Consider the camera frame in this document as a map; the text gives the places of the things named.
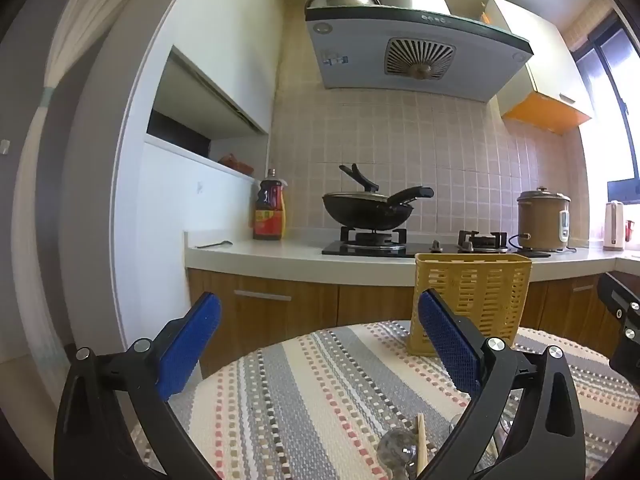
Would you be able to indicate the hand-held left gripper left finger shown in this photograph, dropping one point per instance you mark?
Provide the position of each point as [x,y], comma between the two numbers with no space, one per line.
[190,345]

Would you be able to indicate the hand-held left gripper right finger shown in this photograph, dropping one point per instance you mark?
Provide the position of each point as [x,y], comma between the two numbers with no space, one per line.
[450,345]

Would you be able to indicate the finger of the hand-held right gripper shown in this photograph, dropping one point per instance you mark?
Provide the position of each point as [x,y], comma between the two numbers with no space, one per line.
[622,297]
[630,355]

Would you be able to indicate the yellow plastic utensil basket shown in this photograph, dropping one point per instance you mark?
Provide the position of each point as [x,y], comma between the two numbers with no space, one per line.
[480,285]

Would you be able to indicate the wooden chopstick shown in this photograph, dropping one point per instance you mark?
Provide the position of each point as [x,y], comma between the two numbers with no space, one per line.
[422,440]

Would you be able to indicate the white electric kettle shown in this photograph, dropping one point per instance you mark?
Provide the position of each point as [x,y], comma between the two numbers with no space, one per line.
[614,227]

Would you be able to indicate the metal spoon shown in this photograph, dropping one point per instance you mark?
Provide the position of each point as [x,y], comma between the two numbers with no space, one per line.
[217,244]

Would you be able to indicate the brown rice cooker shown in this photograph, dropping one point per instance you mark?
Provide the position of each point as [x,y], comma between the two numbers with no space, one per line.
[540,220]

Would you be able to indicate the kitchen counter with wooden cabinets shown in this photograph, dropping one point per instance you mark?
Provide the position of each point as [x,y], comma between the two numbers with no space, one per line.
[300,305]

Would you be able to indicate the striped woven tablecloth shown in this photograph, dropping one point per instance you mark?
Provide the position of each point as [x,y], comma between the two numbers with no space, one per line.
[310,400]

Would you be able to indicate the black gas stove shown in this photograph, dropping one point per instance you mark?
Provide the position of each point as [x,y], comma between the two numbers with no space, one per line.
[350,249]

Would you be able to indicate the black wok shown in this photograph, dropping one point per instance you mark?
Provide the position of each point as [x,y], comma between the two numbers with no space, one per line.
[370,212]

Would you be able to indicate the red-brown bag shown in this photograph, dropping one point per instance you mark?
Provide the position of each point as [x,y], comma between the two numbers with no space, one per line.
[236,164]

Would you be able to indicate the black wok lid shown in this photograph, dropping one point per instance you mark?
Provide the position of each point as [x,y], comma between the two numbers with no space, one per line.
[362,180]

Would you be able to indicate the kitchen window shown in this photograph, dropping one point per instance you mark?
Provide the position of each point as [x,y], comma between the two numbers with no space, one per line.
[617,110]

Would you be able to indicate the bamboo window blind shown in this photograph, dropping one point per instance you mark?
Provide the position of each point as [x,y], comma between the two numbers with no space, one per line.
[592,17]

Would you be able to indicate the silver range hood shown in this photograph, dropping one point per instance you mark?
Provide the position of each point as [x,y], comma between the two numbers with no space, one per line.
[360,45]

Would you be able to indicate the white curtain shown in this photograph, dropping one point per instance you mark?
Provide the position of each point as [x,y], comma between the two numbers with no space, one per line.
[75,25]

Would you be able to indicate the white and orange wall cabinet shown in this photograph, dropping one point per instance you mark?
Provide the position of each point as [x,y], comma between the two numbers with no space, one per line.
[545,65]

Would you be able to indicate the white wall hook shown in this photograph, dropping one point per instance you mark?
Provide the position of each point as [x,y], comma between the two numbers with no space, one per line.
[4,146]

